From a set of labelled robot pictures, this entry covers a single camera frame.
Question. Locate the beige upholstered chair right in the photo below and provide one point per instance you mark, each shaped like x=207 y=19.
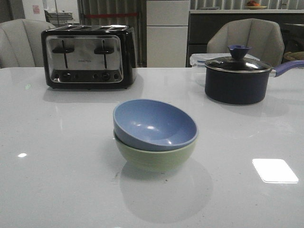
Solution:
x=263 y=36

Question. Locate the glass lid blue knob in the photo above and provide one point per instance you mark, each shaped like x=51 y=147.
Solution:
x=237 y=62

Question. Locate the beige upholstered chair left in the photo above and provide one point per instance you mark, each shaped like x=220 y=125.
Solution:
x=20 y=43

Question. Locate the beige upholstered chair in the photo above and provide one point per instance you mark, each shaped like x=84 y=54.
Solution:
x=20 y=43
x=263 y=36

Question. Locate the black chrome four-slot toaster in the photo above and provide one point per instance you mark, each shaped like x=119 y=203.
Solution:
x=89 y=57

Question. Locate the blue bowl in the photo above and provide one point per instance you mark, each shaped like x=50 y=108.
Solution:
x=152 y=125

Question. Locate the fruit plate on counter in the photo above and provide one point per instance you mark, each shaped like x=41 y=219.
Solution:
x=253 y=5

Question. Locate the dark counter white top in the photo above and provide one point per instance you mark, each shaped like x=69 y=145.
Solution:
x=214 y=32

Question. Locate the clear plastic food container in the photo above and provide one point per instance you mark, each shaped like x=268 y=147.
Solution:
x=197 y=63

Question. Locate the dark blue saucepan purple handle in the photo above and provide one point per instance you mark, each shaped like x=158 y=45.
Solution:
x=242 y=88

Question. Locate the white refrigerator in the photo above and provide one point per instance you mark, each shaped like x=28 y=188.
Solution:
x=167 y=32

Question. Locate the light green bowl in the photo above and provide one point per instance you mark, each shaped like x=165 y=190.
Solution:
x=155 y=161

